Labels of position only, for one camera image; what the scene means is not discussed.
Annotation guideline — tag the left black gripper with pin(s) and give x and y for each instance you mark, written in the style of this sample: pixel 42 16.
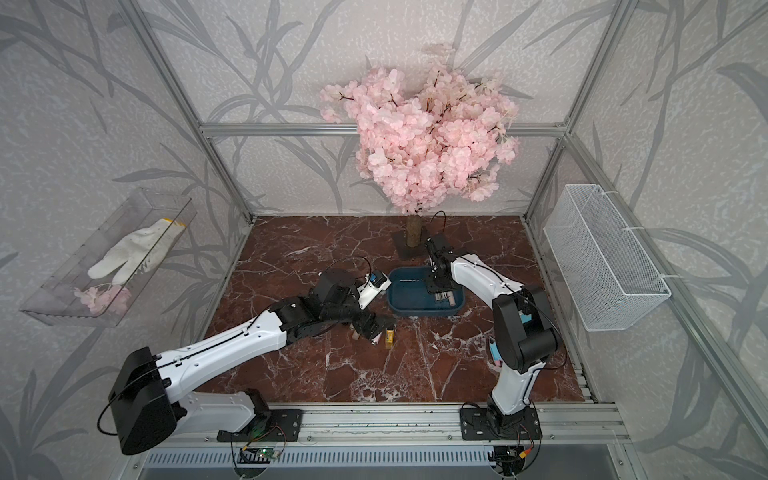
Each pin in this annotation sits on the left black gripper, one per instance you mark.
pixel 377 328

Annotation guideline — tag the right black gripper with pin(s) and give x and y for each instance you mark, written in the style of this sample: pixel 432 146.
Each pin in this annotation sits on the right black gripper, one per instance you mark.
pixel 432 288

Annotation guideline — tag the teal plastic storage box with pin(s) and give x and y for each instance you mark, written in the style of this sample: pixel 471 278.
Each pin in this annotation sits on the teal plastic storage box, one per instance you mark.
pixel 408 297

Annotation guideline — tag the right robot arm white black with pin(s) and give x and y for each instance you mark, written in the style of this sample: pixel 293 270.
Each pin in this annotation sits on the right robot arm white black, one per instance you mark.
pixel 523 330

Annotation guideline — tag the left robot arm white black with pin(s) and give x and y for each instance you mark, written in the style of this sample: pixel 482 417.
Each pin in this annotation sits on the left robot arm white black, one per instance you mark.
pixel 154 395

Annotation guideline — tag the gold black square lipstick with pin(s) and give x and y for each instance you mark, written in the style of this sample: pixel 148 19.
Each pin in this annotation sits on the gold black square lipstick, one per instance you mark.
pixel 389 339

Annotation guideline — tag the pink cherry blossom tree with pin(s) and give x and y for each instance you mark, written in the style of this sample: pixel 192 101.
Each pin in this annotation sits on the pink cherry blossom tree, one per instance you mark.
pixel 447 139

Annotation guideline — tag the pink teal toy object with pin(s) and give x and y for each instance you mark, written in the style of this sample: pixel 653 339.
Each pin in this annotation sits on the pink teal toy object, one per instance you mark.
pixel 495 354

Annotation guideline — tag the left green circuit board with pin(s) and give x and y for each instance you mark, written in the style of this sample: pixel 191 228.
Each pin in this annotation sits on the left green circuit board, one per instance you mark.
pixel 259 455

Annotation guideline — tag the white work glove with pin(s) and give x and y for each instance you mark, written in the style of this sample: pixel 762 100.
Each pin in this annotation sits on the white work glove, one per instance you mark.
pixel 138 252

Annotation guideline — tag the pink flower sprig on shelf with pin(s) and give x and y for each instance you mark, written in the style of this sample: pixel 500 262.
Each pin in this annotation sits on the pink flower sprig on shelf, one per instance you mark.
pixel 105 298

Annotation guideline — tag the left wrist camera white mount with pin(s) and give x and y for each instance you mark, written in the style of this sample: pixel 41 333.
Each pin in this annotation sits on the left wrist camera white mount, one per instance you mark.
pixel 376 283

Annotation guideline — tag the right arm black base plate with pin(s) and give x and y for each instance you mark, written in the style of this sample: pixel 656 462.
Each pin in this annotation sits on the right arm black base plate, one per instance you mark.
pixel 488 423

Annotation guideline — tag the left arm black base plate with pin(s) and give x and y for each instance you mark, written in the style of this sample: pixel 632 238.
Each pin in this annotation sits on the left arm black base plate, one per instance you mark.
pixel 281 425

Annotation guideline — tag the white wire mesh basket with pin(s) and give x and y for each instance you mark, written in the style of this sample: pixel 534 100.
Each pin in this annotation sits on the white wire mesh basket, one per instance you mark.
pixel 609 274

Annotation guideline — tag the right circuit board with wires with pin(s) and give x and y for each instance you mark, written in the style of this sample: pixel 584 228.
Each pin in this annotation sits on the right circuit board with wires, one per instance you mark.
pixel 509 461

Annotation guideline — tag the aluminium front rail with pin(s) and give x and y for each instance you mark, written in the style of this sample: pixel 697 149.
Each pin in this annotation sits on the aluminium front rail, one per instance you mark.
pixel 394 424

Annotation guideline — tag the clear acrylic wall shelf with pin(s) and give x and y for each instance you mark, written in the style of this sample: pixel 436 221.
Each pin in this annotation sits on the clear acrylic wall shelf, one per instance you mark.
pixel 98 284

